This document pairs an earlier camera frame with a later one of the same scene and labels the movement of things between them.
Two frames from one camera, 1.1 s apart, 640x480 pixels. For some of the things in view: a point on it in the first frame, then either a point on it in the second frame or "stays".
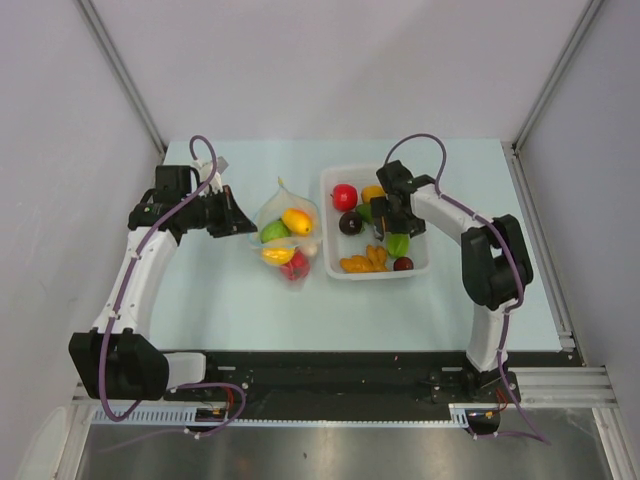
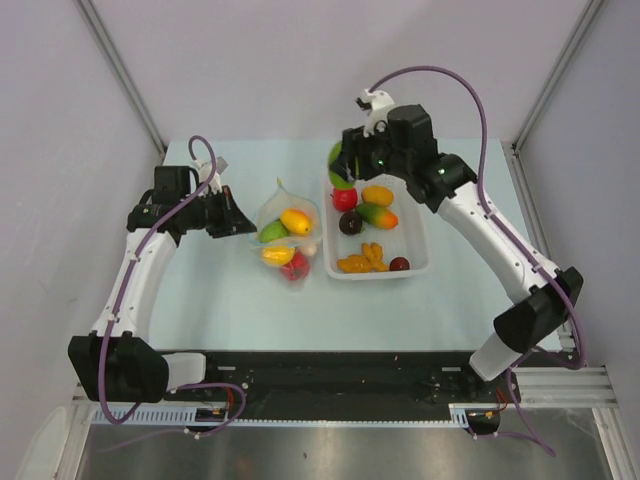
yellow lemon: x=277 y=256 stays
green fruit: x=398 y=244 -> x=339 y=180
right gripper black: x=381 y=207 -> x=355 y=146
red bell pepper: x=298 y=268 stays
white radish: x=309 y=249 stays
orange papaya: x=297 y=220 stays
